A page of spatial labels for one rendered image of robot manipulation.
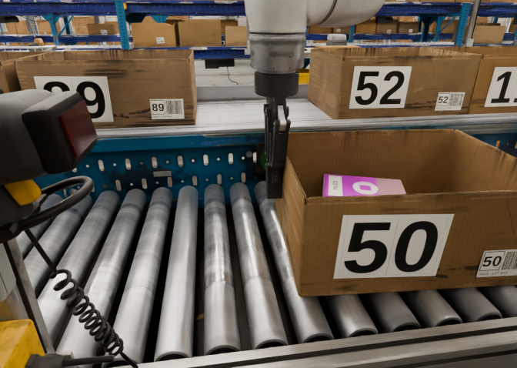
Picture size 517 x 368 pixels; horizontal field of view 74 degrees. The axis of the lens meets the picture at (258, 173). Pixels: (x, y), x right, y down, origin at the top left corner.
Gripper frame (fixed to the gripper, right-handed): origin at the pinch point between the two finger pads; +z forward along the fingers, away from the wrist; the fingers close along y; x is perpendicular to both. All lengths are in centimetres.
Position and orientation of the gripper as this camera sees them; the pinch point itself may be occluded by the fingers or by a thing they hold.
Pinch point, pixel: (274, 180)
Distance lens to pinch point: 65.7
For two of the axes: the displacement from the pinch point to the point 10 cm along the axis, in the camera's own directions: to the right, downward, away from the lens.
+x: 9.9, -0.6, 1.3
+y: 1.4, 4.0, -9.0
